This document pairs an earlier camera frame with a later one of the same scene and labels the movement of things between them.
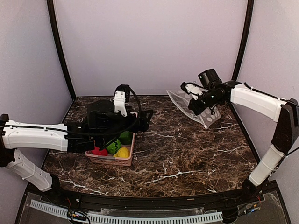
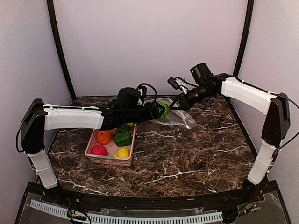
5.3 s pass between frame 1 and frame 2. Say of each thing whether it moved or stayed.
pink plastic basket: stayed
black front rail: stayed
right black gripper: moved
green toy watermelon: moved
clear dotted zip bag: moved
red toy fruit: stayed
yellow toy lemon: stayed
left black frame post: stayed
